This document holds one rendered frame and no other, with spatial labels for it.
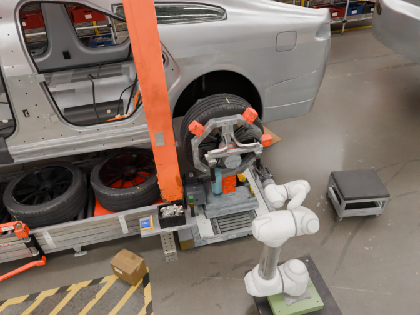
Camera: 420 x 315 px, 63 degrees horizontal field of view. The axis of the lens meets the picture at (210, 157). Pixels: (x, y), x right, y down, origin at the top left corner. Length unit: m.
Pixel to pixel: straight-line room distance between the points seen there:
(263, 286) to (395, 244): 1.53
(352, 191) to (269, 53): 1.36
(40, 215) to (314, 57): 2.56
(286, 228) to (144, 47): 1.24
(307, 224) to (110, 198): 1.78
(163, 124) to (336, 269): 1.79
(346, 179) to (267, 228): 1.70
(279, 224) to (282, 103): 1.62
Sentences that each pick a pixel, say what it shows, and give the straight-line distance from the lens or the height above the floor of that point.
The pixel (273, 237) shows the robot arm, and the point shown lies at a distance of 1.70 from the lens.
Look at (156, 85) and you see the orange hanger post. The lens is 2.14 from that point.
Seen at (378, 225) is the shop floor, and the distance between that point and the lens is 3.44.
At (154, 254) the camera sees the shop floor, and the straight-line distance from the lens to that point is 3.09.
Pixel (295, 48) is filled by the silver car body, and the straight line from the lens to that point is 2.91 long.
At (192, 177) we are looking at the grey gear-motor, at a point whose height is 0.43.
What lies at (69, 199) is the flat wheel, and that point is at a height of 0.48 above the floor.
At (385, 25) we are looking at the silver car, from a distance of 4.77.
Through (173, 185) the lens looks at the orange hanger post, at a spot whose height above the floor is 0.68.
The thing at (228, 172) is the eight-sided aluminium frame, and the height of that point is 0.62.
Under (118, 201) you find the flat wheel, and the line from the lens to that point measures 2.97.
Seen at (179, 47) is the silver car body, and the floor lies 1.54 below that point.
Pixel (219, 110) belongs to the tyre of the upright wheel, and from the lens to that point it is 2.51.
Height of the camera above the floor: 2.46
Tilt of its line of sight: 39 degrees down
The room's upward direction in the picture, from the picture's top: 4 degrees counter-clockwise
